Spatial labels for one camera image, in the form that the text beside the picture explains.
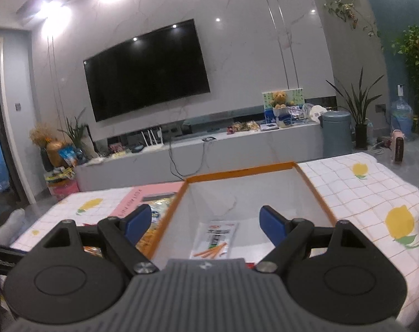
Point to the dried yellow flowers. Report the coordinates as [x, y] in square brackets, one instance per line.
[40, 135]

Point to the grey trash bin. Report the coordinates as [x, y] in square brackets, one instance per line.
[335, 135]

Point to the tall-leaf potted plant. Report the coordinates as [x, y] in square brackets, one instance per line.
[361, 117]

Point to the blue snack bags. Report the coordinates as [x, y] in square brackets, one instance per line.
[71, 155]

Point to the brown teddy bear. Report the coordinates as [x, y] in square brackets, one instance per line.
[281, 99]

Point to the clear bag of yellow snacks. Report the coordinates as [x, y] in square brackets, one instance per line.
[155, 228]

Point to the pink printed mat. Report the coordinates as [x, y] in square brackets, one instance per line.
[143, 193]

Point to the blue-white containers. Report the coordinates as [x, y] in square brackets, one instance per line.
[282, 119]

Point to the pile of snacks on console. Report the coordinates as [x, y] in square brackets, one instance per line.
[242, 127]

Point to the black wall television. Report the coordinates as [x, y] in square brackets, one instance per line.
[147, 72]

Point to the hanging vine plant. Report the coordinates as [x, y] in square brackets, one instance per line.
[344, 10]

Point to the bushy green plant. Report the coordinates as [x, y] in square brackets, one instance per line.
[417, 62]

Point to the white checkered lemon blanket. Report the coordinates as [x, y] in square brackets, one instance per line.
[361, 197]

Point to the blue water jug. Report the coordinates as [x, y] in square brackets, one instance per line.
[401, 114]

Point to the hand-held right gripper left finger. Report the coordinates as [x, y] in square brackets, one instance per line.
[139, 221]

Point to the white snack packet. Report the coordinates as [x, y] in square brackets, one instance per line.
[216, 238]

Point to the black wall socket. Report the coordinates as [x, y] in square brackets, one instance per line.
[380, 108]

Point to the pink heater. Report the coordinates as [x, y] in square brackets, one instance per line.
[398, 147]

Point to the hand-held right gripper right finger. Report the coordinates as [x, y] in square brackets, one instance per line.
[271, 223]

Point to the green potted plant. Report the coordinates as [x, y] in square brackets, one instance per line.
[76, 131]

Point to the yellow-black packet stack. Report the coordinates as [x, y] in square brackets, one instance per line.
[58, 173]

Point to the orange cardboard box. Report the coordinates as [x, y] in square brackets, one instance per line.
[230, 197]

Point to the green photo board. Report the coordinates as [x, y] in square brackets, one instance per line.
[297, 96]

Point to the golden vase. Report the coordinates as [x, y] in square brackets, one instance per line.
[55, 154]

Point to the person's left leg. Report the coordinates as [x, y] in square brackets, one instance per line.
[10, 223]

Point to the white television console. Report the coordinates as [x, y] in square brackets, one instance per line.
[230, 152]

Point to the white router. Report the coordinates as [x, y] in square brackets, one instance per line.
[152, 145]

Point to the pink box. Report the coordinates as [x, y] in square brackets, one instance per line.
[64, 190]

